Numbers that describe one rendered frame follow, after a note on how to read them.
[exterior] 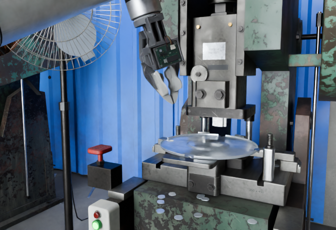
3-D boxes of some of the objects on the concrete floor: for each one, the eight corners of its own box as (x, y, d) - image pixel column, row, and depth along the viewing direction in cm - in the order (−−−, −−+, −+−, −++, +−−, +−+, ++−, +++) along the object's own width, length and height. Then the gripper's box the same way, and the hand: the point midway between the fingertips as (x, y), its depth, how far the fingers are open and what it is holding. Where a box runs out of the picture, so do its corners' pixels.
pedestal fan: (94, 305, 126) (83, -86, 109) (3, 279, 141) (-19, -66, 125) (176, 192, 245) (177, -3, 228) (122, 185, 260) (119, 1, 244)
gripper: (134, 19, 60) (165, 113, 65) (173, 8, 63) (200, 99, 67) (126, 25, 68) (154, 109, 73) (160, 15, 71) (185, 96, 76)
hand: (170, 98), depth 73 cm, fingers closed
